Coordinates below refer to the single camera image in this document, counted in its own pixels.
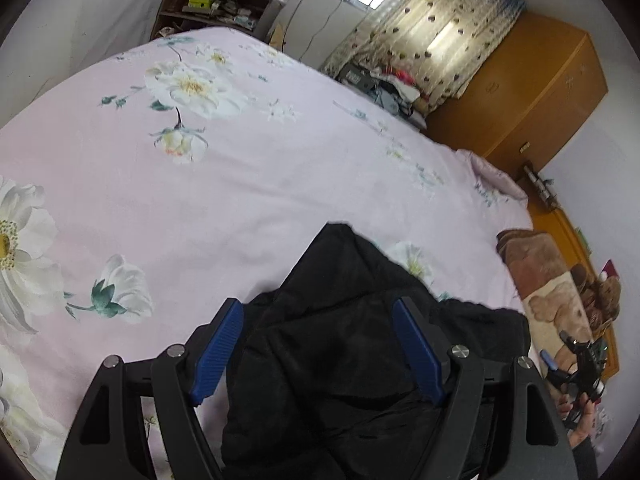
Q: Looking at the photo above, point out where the brown bear pattern pillow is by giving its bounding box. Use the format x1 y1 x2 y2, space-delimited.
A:
497 230 593 373

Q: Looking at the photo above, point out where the clothes pile by window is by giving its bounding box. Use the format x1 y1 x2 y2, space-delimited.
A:
336 63 426 130

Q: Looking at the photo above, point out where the pink floral bed sheet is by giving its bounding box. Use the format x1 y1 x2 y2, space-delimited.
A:
1 28 530 479

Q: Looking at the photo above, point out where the white cabinet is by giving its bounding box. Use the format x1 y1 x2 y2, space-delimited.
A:
269 0 367 70

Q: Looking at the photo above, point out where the wooden headboard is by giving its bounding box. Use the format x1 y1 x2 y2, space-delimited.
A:
516 177 620 382

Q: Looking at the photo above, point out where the large black jacket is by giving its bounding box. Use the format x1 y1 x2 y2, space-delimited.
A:
221 223 530 479

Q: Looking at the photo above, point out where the brown teddy bear toy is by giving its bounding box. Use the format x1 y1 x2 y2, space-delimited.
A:
570 263 622 338

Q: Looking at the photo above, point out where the person's right hand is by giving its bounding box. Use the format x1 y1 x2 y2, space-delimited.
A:
555 393 596 448

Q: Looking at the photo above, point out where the heart pattern curtain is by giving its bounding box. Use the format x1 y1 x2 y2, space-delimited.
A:
320 0 525 113

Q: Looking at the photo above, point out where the grey storage shelf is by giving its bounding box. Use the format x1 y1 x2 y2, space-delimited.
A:
150 0 285 41

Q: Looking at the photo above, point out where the wooden wardrobe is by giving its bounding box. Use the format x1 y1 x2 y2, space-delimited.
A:
426 12 608 179

